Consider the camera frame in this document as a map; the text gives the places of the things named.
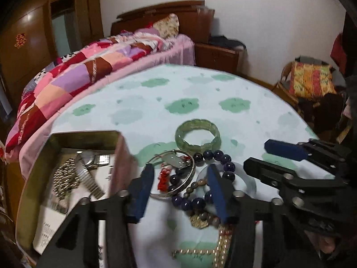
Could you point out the gold metal tin box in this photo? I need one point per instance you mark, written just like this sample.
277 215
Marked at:
83 141

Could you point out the gold pendant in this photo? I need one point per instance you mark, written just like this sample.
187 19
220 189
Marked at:
199 222

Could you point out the translucent white jade bangle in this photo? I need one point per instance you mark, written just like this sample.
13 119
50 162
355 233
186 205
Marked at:
248 182

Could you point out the pink patchwork quilt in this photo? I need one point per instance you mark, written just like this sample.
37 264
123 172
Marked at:
69 81

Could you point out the red garment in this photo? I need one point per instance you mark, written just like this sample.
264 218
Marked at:
337 50

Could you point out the silver wristwatch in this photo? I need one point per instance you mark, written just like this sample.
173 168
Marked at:
89 159

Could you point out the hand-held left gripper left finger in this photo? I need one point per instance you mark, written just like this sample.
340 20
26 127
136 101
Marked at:
141 192

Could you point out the green cloud print tablecloth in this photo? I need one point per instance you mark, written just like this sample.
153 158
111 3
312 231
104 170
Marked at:
167 89

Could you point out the red paper decoration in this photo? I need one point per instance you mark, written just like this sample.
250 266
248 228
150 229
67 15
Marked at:
19 40

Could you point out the bed with pink sheet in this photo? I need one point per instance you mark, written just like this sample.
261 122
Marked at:
181 50

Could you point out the wooden nightstand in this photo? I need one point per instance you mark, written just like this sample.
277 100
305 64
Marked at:
217 57

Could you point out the wooden wardrobe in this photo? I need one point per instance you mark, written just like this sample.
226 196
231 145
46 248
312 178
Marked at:
30 33

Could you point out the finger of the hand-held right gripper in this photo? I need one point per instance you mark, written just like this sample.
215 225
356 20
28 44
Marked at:
262 170
284 149

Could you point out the pale jade pendant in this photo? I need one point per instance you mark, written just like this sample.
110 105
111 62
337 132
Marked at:
177 161

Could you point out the floral pillow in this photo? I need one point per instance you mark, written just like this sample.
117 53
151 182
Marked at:
167 25

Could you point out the person's right hand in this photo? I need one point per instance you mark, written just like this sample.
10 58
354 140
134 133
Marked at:
326 243

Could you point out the wooden headboard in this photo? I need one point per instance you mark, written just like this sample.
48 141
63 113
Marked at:
189 16

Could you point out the white paper leaflets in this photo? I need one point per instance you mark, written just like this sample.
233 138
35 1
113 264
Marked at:
48 229

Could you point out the dark clothes pile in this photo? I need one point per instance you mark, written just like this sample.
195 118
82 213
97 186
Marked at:
326 109

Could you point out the wooden chair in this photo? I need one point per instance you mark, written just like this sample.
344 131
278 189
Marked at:
284 72

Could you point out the silver bangle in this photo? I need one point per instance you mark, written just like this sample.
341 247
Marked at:
182 189

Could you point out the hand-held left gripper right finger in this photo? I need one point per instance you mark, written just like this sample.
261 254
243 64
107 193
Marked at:
219 198

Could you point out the orange floral cushion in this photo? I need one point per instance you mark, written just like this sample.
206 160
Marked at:
309 78

